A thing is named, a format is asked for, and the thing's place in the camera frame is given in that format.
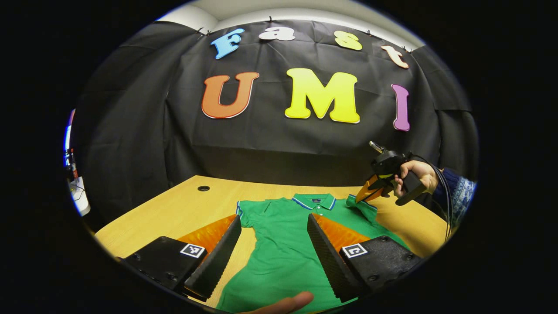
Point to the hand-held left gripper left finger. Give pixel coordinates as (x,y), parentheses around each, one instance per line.
(216,261)

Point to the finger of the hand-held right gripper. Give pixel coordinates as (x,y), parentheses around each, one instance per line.
(370,189)

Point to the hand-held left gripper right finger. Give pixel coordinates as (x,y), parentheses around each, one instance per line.
(329,261)

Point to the green T-shirt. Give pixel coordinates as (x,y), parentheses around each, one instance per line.
(283,244)

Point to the white device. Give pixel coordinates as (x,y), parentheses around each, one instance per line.
(80,200)

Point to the lit screen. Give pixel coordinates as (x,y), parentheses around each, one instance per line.
(68,139)

